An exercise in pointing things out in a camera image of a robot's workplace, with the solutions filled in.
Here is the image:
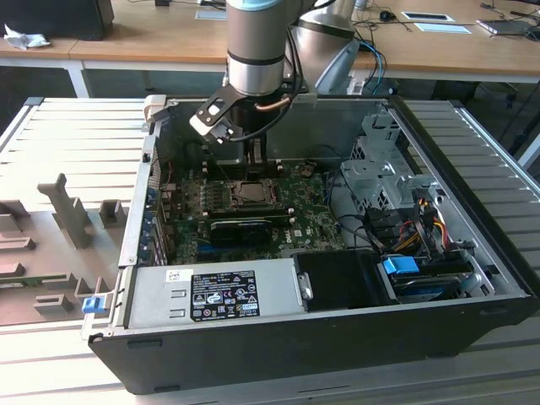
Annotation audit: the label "grey case latch handle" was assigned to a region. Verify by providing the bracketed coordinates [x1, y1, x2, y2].
[142, 94, 169, 132]

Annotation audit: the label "yellow and orange wire bundle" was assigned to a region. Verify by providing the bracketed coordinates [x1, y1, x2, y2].
[394, 197, 449, 255]

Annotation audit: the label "metal socket cover frame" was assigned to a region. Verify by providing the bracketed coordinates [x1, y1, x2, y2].
[229, 179, 278, 208]

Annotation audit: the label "hard disk in blue carrier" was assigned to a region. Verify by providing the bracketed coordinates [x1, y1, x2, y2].
[381, 255, 463, 304]

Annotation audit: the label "grey framed desk port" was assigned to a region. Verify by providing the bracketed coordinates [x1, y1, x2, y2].
[195, 8, 229, 21]

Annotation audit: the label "pale blue sheet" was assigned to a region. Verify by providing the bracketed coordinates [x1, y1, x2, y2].
[413, 22, 478, 36]

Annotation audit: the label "metal drive cage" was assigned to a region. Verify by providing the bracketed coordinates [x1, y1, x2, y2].
[339, 112, 445, 213]

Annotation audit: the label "crumpled white paper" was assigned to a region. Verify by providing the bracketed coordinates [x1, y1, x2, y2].
[3, 23, 52, 51]

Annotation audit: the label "black open PC case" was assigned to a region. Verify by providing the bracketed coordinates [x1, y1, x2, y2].
[88, 94, 539, 396]

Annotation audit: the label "black graphics card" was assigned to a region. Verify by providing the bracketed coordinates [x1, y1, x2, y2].
[208, 215, 275, 246]

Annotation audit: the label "black box on desk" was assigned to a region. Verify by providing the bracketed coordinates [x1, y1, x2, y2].
[0, 0, 116, 42]

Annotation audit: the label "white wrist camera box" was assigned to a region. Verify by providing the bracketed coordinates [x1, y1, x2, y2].
[188, 112, 235, 146]

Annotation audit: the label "blue expansion slot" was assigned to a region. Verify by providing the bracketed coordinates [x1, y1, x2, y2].
[197, 244, 271, 261]

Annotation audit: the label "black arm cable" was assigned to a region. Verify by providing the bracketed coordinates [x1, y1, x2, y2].
[229, 24, 305, 143]

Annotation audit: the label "grey power supply with label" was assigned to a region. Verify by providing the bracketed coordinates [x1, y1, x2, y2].
[126, 258, 305, 330]

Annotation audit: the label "blue case latch clip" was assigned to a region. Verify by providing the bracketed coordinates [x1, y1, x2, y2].
[82, 296, 106, 316]

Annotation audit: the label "black wire bundle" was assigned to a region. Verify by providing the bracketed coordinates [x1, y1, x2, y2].
[327, 168, 383, 255]

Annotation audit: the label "white framed desk port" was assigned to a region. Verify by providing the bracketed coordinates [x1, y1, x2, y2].
[400, 10, 456, 24]

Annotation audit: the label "green motherboard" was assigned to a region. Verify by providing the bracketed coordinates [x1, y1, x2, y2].
[168, 162, 348, 265]

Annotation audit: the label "CPU socket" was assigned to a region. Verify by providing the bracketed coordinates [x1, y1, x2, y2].
[226, 178, 279, 209]

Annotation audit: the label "green RAM stick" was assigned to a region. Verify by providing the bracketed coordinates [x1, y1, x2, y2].
[0, 274, 69, 289]

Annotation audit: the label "wooden desk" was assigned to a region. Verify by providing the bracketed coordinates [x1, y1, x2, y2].
[0, 0, 540, 84]

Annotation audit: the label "grey flat laptop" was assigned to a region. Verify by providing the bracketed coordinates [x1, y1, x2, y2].
[476, 18, 534, 39]

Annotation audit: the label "blue hanging cables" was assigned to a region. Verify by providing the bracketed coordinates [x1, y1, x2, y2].
[364, 40, 388, 97]

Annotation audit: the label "grey parts rack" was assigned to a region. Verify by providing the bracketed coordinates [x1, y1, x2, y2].
[0, 172, 130, 328]

